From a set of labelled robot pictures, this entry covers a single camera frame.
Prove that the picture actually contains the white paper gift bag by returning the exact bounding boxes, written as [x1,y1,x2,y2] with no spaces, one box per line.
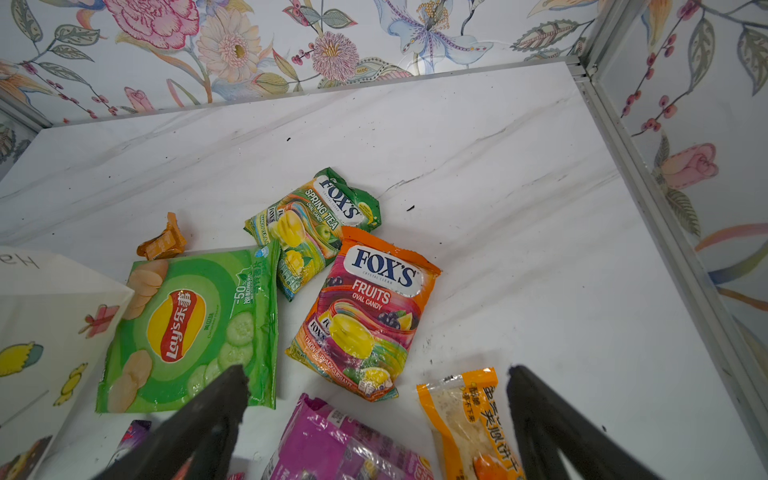
[1,246,134,479]

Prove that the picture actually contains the orange Fox's fruits candy bag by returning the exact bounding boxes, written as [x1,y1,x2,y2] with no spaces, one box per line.
[286,227,441,402]

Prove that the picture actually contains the yellow orange biscuit packet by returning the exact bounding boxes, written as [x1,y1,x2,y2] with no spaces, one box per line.
[417,368,525,479]

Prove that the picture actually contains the small orange candy wrapper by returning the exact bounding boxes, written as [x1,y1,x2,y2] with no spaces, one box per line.
[136,212,187,261]

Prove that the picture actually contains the green Lay's chips bag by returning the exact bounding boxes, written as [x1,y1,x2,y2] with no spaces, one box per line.
[95,242,280,413]

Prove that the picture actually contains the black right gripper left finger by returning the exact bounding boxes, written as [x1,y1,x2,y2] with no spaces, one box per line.
[97,365,250,479]

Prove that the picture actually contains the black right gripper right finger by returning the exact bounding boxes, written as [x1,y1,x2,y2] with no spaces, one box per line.
[506,365,658,479]

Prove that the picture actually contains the green Fox's spring tea bag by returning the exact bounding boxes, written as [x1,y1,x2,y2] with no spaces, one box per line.
[244,168,382,300]

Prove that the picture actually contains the magenta purple snack bag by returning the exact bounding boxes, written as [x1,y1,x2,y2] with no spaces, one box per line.
[262,394,434,480]

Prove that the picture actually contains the purple Fox's berries candy bag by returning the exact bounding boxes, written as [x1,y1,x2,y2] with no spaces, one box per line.
[107,420,152,467]

